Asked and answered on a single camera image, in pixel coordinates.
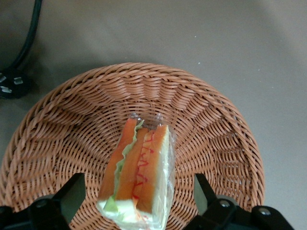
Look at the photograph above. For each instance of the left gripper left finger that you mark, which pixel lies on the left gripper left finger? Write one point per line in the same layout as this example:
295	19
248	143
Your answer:
48	214

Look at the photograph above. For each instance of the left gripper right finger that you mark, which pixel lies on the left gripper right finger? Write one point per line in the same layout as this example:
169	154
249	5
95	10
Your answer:
223	216

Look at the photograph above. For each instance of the triangular sandwich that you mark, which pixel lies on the triangular sandwich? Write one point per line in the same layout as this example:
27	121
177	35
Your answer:
139	172

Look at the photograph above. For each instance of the round brown wicker basket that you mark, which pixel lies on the round brown wicker basket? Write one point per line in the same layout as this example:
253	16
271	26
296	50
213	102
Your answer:
72	134

